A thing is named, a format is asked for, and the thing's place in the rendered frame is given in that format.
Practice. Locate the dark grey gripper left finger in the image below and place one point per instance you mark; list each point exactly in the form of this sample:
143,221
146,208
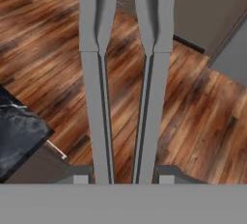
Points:
80,171

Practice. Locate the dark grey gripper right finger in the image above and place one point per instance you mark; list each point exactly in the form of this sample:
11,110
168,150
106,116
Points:
167,171

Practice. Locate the grey metal tongs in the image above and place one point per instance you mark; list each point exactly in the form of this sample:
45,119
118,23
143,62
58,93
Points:
94,105

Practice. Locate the grey cabinet side panel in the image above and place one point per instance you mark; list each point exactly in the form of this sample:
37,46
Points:
233,57

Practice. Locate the grey-brown cupboard run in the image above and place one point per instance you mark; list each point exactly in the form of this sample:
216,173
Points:
199,9

